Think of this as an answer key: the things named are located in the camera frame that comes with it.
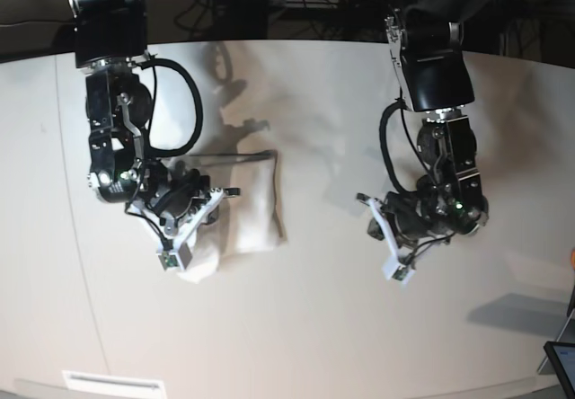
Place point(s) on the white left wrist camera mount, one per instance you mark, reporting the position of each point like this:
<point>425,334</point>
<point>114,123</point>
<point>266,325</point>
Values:
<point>400,264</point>

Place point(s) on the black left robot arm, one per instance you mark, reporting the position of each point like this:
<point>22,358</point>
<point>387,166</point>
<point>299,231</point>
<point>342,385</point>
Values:
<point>424,38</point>

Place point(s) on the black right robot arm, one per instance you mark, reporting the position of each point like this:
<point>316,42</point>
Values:
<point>125,167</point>

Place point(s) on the black power strip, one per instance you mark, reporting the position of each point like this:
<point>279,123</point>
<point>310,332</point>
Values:
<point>367,5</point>

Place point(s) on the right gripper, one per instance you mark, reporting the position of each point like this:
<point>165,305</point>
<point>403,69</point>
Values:
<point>170,196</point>

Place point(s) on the dark tablet screen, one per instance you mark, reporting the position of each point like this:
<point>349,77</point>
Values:
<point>561,357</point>

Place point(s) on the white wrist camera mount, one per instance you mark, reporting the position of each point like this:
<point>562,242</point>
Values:
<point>400,264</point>
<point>175,253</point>

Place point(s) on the white printed T-shirt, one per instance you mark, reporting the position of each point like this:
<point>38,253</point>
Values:
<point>248,223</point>

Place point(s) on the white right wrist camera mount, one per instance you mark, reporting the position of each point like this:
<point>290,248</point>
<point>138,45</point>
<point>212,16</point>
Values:
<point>175,253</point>

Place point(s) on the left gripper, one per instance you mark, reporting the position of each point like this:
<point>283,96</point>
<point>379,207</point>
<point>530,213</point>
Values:
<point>413,217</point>

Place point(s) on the white paper label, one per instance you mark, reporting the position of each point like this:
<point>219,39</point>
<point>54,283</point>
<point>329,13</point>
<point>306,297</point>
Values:
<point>122,387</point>

